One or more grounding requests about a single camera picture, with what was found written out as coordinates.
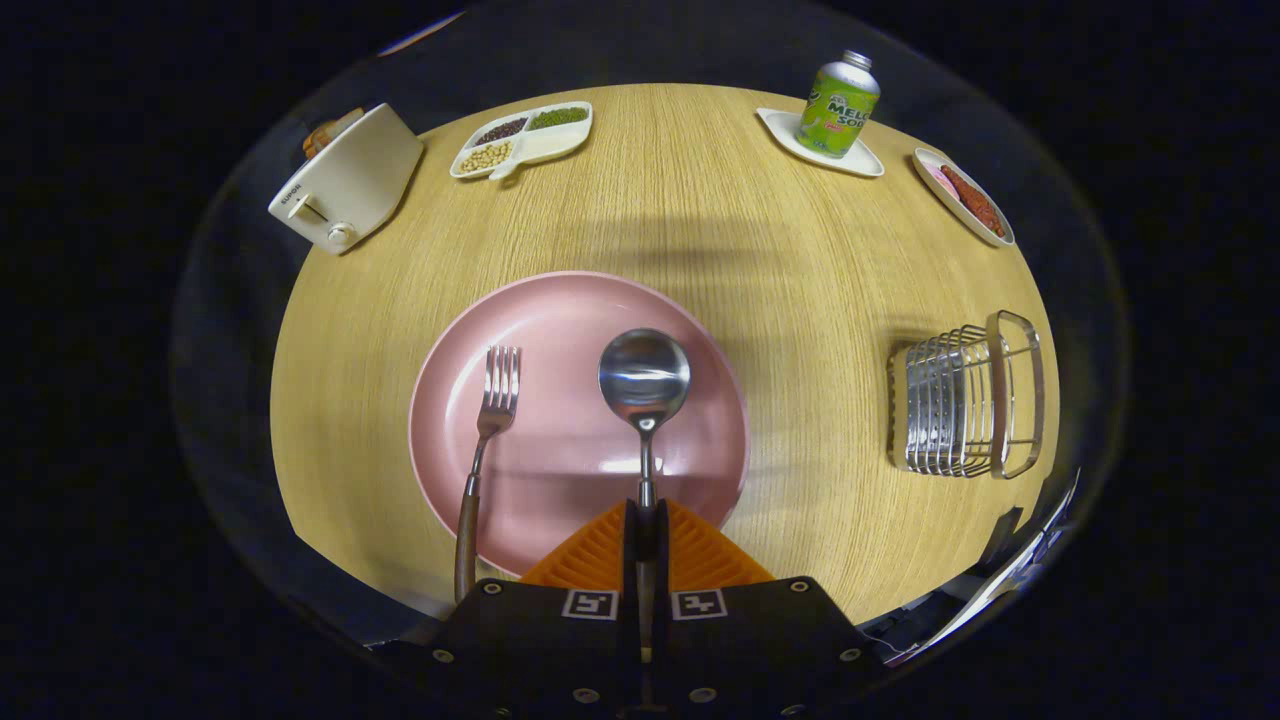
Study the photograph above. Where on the white divided dish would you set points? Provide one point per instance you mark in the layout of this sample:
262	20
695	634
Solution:
550	145

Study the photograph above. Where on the pile of dark red beans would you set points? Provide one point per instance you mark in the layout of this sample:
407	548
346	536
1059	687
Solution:
500	131

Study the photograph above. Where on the pink round plate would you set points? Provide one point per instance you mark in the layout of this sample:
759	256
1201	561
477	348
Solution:
570	440

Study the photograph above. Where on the toast slice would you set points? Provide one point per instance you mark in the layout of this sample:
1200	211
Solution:
328	132

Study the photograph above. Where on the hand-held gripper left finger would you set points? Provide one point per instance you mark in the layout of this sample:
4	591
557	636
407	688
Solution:
631	545

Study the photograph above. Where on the green drink bottle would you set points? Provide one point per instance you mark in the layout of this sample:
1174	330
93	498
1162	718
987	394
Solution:
838	110

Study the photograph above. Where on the small white meat dish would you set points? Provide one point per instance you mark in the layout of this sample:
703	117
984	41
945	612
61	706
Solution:
935	172

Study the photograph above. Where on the pile of soybeans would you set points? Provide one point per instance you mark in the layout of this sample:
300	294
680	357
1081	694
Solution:
485	157

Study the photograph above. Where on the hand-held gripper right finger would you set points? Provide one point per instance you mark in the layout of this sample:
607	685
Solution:
662	545

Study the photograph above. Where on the pile of green beans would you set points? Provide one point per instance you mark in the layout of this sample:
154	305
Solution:
558	118

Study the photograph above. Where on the white square coaster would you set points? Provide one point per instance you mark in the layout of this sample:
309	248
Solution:
780	128

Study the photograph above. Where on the white toaster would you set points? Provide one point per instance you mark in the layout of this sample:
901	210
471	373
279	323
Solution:
355	180

